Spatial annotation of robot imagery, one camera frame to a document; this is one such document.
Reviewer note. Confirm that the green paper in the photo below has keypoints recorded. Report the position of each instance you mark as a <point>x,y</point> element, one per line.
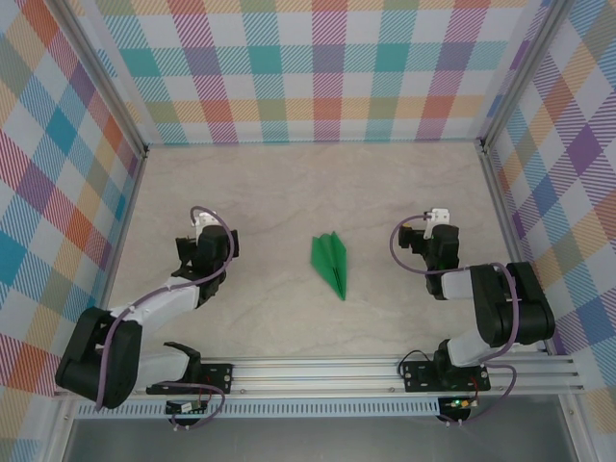
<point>329,260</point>

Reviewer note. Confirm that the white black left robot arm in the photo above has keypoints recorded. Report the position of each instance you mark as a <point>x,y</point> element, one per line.
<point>96,356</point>

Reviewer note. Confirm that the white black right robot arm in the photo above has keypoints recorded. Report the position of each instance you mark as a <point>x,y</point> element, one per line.
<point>510,308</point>

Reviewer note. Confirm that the black circuit board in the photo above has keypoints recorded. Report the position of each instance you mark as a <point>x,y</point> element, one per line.
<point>180,408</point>

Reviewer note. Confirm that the circuit board with yellow tape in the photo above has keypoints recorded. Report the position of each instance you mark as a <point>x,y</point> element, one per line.
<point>459,403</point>

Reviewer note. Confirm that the grey metal panel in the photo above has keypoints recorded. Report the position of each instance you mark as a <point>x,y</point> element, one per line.
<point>337,440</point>

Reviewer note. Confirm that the aluminium side rail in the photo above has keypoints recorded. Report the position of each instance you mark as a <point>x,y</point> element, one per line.
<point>113,279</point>
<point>539,332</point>

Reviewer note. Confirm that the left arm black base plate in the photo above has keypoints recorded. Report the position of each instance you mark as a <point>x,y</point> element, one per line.
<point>219,373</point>

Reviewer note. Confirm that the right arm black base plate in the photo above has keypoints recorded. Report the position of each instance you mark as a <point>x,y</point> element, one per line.
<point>418,378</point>

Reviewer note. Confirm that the long aluminium base rail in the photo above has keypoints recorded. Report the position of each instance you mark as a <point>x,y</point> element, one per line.
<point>313,377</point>

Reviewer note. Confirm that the aluminium frame post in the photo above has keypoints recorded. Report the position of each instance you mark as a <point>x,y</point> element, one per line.
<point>522,72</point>
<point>103,82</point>

